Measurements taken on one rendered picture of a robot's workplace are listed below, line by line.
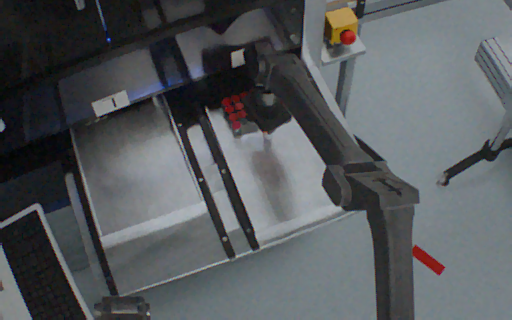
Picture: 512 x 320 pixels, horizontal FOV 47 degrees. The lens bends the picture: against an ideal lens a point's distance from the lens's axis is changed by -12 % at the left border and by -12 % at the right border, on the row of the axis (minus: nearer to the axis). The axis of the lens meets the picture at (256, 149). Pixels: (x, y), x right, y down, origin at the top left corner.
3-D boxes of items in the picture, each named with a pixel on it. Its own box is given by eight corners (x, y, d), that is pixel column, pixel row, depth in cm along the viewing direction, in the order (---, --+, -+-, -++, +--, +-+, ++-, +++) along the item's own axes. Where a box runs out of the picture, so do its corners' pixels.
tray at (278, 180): (205, 113, 160) (204, 106, 157) (304, 81, 164) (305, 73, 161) (255, 237, 145) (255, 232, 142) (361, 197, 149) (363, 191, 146)
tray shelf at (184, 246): (54, 134, 160) (52, 131, 159) (303, 46, 171) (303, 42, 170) (104, 304, 140) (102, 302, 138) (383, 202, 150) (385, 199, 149)
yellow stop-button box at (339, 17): (319, 24, 162) (320, 7, 156) (343, 17, 164) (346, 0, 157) (332, 46, 159) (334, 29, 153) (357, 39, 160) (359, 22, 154)
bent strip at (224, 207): (206, 178, 152) (203, 167, 147) (218, 174, 153) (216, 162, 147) (226, 231, 146) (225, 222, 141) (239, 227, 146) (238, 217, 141)
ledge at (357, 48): (301, 28, 174) (301, 24, 172) (343, 16, 176) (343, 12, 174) (323, 67, 168) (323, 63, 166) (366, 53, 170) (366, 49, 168)
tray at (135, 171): (69, 124, 160) (65, 118, 156) (161, 89, 164) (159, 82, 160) (102, 242, 145) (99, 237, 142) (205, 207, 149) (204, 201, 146)
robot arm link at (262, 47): (260, 69, 125) (301, 69, 129) (247, 24, 130) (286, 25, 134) (243, 103, 135) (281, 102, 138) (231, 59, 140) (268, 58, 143)
